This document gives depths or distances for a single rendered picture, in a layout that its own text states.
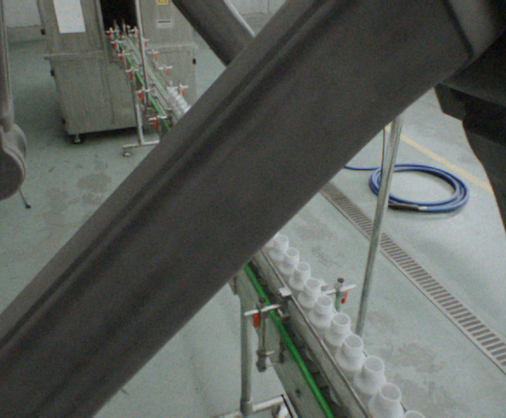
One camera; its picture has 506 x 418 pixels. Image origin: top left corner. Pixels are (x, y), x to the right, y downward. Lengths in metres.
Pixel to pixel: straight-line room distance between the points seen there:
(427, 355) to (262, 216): 2.41
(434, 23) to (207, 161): 0.09
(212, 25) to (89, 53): 3.98
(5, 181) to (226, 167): 0.49
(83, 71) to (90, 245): 4.47
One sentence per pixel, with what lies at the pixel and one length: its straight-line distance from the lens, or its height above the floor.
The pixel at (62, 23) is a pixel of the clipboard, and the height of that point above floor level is 1.14.
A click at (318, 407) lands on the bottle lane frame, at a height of 0.97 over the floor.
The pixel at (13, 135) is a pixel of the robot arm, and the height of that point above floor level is 1.60.
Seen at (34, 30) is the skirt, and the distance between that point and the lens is 10.14.
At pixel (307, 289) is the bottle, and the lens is 1.02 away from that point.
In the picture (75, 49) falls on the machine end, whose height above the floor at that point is 0.91.
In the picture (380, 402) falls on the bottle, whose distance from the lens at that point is 0.87.
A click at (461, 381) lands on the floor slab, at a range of 2.52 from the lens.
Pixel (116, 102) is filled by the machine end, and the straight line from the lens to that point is 4.73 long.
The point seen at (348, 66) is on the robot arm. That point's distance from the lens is 0.17.
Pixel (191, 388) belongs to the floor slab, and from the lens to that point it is 2.29.
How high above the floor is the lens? 1.83
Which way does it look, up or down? 32 degrees down
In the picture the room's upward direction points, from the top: straight up
